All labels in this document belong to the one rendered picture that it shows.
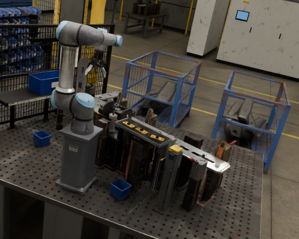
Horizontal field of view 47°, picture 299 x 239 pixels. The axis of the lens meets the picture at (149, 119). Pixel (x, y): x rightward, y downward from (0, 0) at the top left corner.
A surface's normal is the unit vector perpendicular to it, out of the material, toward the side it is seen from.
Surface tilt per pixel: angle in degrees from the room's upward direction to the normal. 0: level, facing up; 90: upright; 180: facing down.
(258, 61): 90
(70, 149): 90
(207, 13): 90
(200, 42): 90
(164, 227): 0
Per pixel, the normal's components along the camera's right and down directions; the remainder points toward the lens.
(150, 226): 0.18, -0.90
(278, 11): -0.30, 0.32
